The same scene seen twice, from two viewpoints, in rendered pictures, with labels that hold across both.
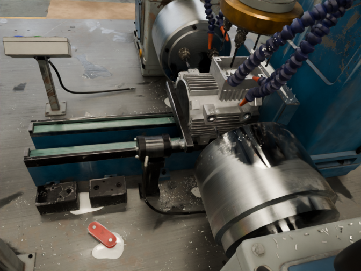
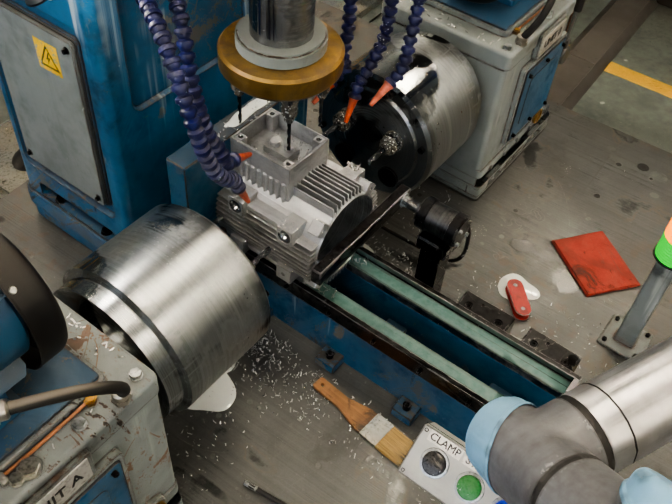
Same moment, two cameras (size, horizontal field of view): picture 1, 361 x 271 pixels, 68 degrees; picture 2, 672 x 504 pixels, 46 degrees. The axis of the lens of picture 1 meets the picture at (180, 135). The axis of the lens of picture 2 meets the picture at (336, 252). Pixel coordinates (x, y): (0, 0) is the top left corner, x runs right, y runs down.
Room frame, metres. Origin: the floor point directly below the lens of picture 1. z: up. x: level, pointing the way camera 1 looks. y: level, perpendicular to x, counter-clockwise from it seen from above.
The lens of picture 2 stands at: (1.09, 0.72, 1.95)
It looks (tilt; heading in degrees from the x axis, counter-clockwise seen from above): 48 degrees down; 235
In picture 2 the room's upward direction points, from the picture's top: 6 degrees clockwise
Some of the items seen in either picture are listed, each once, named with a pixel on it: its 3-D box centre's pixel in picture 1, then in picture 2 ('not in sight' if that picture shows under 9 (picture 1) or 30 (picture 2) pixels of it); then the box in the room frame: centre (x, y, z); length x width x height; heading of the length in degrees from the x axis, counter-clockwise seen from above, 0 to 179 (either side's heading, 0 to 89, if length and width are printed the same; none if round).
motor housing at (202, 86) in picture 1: (214, 105); (297, 208); (0.61, -0.08, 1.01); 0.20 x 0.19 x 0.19; 112
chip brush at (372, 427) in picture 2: not in sight; (362, 418); (0.65, 0.22, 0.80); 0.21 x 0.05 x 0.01; 107
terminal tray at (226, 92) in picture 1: (235, 78); (279, 155); (0.63, -0.12, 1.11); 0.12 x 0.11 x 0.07; 112
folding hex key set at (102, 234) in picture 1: (102, 234); (518, 299); (0.26, 0.15, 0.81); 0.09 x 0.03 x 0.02; 65
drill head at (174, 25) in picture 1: (186, 35); (138, 331); (0.94, 0.05, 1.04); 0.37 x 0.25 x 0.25; 22
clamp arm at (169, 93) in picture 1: (177, 113); (363, 232); (0.55, 0.02, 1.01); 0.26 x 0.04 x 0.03; 22
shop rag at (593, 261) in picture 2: not in sight; (595, 261); (0.05, 0.14, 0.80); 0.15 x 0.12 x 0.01; 76
